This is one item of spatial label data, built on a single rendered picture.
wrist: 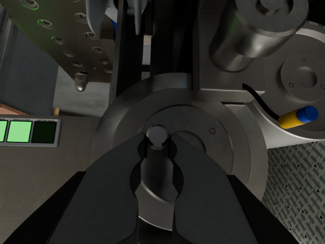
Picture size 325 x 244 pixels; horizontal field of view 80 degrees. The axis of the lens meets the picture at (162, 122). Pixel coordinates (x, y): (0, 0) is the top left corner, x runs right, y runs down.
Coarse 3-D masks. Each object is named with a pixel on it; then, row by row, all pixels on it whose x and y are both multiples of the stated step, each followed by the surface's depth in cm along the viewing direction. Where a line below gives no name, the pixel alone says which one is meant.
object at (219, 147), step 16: (160, 112) 15; (176, 112) 15; (192, 112) 15; (208, 112) 15; (144, 128) 14; (176, 128) 15; (192, 128) 15; (208, 128) 15; (224, 128) 15; (192, 144) 14; (208, 144) 14; (224, 144) 14; (144, 160) 14; (160, 160) 14; (224, 160) 14; (144, 176) 14; (160, 176) 14; (160, 192) 14; (176, 192) 14
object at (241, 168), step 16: (160, 96) 17; (176, 96) 17; (192, 96) 17; (128, 112) 16; (144, 112) 16; (224, 112) 17; (128, 128) 16; (240, 128) 16; (112, 144) 16; (240, 144) 16; (240, 160) 16; (240, 176) 16; (144, 192) 15; (144, 208) 15; (160, 208) 15; (160, 224) 15
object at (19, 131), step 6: (12, 126) 48; (18, 126) 49; (24, 126) 49; (30, 126) 49; (12, 132) 48; (18, 132) 48; (24, 132) 48; (12, 138) 48; (18, 138) 48; (24, 138) 48
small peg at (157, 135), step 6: (156, 126) 12; (162, 126) 12; (150, 132) 12; (156, 132) 12; (162, 132) 12; (168, 132) 12; (150, 138) 12; (156, 138) 12; (162, 138) 12; (168, 138) 12; (150, 144) 12; (156, 144) 11; (162, 144) 12; (156, 150) 14
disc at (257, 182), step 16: (144, 80) 17; (160, 80) 18; (176, 80) 18; (192, 80) 18; (128, 96) 17; (144, 96) 17; (112, 112) 17; (240, 112) 17; (96, 128) 17; (112, 128) 16; (256, 128) 17; (96, 144) 16; (256, 144) 17; (256, 160) 16; (256, 176) 16; (256, 192) 16; (144, 224) 15; (144, 240) 15; (160, 240) 15
